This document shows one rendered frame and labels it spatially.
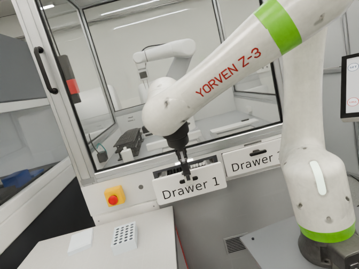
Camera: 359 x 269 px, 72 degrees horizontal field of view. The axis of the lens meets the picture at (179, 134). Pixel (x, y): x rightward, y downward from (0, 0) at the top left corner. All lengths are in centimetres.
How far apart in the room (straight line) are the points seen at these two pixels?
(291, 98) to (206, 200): 64
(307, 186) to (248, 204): 65
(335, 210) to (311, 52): 38
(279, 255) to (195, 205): 52
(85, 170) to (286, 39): 92
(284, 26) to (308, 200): 37
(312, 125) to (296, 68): 16
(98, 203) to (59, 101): 47
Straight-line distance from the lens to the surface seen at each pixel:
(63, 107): 113
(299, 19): 57
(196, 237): 128
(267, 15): 57
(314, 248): 73
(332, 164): 64
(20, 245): 144
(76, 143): 114
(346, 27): 252
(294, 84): 75
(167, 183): 102
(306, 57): 74
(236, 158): 113
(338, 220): 68
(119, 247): 97
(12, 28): 466
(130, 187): 115
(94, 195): 120
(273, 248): 80
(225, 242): 131
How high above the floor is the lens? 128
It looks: 12 degrees down
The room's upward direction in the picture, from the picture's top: 15 degrees counter-clockwise
